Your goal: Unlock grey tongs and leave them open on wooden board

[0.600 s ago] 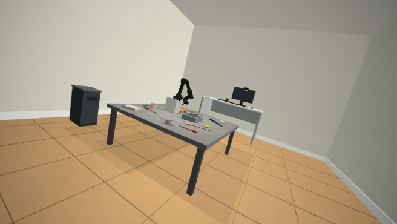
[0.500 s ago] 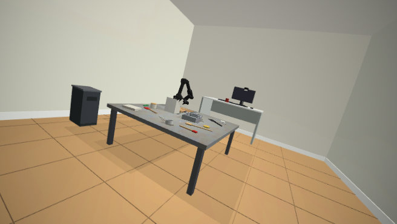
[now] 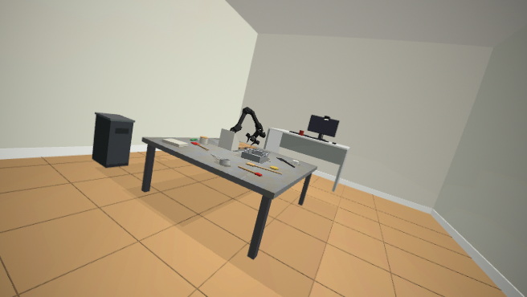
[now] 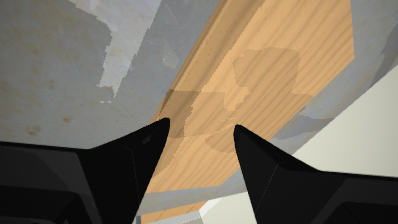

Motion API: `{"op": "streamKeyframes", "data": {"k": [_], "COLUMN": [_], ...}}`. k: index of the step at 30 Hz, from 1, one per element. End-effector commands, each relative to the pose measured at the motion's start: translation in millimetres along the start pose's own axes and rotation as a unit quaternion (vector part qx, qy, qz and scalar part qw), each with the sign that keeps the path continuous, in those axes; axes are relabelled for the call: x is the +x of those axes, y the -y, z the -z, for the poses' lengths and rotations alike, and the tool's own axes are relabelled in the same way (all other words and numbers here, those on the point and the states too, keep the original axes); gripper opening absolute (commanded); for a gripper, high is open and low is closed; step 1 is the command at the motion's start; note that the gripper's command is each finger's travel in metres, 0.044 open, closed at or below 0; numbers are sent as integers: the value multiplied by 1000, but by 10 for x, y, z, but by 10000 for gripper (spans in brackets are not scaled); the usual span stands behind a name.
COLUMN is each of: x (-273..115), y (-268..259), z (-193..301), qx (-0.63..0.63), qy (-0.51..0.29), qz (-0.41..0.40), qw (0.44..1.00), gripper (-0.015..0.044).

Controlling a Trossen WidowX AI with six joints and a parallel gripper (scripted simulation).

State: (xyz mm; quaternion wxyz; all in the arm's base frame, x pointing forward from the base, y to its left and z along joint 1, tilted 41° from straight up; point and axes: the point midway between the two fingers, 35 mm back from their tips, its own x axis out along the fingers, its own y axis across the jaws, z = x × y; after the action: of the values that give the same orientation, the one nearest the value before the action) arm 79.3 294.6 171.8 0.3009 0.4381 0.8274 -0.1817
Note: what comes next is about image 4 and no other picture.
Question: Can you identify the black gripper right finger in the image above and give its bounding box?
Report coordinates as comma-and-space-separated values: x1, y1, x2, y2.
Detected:
233, 124, 398, 224

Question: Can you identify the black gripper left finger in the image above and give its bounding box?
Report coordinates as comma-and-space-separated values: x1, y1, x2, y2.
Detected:
0, 117, 170, 224

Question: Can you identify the light wooden board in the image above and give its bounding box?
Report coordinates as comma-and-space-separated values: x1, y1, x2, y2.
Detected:
145, 0, 354, 193

